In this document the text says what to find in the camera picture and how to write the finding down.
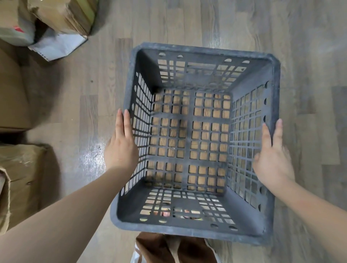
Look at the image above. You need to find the person's right hand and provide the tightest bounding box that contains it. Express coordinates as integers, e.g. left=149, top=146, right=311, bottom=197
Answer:
left=253, top=119, right=296, bottom=192

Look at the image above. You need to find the person's left hand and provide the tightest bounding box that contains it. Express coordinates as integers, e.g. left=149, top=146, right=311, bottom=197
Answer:
left=104, top=108, right=139, bottom=174

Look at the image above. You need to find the dark grey plastic crate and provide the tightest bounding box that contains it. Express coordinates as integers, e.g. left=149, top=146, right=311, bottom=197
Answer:
left=110, top=42, right=281, bottom=246

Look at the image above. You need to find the person's left forearm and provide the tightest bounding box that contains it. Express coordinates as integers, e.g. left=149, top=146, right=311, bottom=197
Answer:
left=0, top=166, right=134, bottom=263

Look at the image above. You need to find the person's right forearm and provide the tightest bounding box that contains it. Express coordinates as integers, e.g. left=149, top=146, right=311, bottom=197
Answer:
left=267, top=177, right=347, bottom=259

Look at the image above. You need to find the white paper sheet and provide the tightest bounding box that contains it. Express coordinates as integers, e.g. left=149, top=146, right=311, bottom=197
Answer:
left=28, top=27, right=89, bottom=62

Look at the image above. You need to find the crumpled open brown cardboard box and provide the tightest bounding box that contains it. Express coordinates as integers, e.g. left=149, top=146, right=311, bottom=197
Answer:
left=0, top=143, right=52, bottom=236

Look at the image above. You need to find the large plain brown cardboard box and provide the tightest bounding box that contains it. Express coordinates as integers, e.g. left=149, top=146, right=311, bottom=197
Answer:
left=0, top=40, right=33, bottom=134

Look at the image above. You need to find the taped brown cardboard box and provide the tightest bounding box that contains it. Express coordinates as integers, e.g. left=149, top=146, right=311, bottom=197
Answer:
left=28, top=0, right=100, bottom=36

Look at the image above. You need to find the person's brown garment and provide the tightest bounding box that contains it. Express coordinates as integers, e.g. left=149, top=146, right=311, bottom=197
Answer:
left=131, top=232, right=220, bottom=263

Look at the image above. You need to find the cardboard box with red mark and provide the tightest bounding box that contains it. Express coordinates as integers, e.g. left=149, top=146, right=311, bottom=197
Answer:
left=0, top=0, right=36, bottom=47

